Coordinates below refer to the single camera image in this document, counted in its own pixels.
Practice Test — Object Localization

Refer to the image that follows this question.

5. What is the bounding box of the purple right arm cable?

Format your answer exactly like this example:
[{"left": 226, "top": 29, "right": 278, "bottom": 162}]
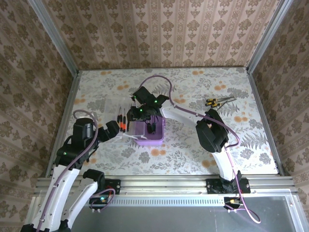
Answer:
[{"left": 140, "top": 75, "right": 262, "bottom": 224}]

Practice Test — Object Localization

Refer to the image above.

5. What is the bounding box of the aluminium left corner post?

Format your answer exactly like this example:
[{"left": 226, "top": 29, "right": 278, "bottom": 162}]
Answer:
[{"left": 27, "top": 0, "right": 80, "bottom": 73}]

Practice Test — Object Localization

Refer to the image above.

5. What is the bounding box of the aluminium right side rail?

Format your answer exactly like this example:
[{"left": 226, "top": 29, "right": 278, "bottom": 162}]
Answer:
[{"left": 245, "top": 67, "right": 286, "bottom": 176}]

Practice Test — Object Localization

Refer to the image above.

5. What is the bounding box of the slotted grey cable duct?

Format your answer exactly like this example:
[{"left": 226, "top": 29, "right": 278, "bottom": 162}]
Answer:
[{"left": 42, "top": 196, "right": 225, "bottom": 206}]

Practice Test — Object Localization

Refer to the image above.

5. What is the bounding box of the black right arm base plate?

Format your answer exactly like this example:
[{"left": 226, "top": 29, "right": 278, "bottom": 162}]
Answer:
[{"left": 206, "top": 178, "right": 251, "bottom": 194}]

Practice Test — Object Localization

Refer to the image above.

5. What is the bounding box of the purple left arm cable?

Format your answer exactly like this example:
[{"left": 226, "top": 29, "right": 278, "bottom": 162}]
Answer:
[{"left": 33, "top": 110, "right": 116, "bottom": 232}]

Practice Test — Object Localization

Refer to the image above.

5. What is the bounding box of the yellow black screwdriver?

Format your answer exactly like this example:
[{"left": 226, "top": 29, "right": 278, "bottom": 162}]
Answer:
[
  {"left": 210, "top": 99, "right": 230, "bottom": 109},
  {"left": 204, "top": 96, "right": 237, "bottom": 102},
  {"left": 205, "top": 97, "right": 237, "bottom": 106}
]

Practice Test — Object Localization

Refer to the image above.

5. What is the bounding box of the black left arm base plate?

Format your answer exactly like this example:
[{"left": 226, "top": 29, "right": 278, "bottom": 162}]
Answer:
[{"left": 78, "top": 179, "right": 121, "bottom": 195}]

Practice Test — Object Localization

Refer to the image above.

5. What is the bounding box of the grey metal plate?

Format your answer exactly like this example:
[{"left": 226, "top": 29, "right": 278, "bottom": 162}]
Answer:
[{"left": 23, "top": 195, "right": 305, "bottom": 232}]

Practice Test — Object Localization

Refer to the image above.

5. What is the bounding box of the aluminium front frame rail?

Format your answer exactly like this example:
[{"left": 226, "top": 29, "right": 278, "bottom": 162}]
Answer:
[{"left": 33, "top": 175, "right": 297, "bottom": 196}]

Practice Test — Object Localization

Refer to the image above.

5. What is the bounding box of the aluminium corner post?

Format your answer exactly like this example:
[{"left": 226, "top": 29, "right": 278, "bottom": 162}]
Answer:
[
  {"left": 27, "top": 0, "right": 80, "bottom": 73},
  {"left": 246, "top": 0, "right": 295, "bottom": 73}
]

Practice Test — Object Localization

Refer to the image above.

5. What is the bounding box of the aluminium right corner post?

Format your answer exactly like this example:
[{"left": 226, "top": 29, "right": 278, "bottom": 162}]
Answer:
[{"left": 246, "top": 0, "right": 295, "bottom": 73}]

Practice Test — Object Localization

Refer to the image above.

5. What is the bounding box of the aluminium left side rail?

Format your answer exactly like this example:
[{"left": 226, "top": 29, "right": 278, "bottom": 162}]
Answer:
[{"left": 44, "top": 69, "right": 81, "bottom": 177}]

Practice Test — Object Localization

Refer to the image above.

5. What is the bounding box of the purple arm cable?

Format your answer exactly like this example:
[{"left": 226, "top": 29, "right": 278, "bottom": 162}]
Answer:
[
  {"left": 33, "top": 110, "right": 116, "bottom": 232},
  {"left": 140, "top": 75, "right": 262, "bottom": 224}
]

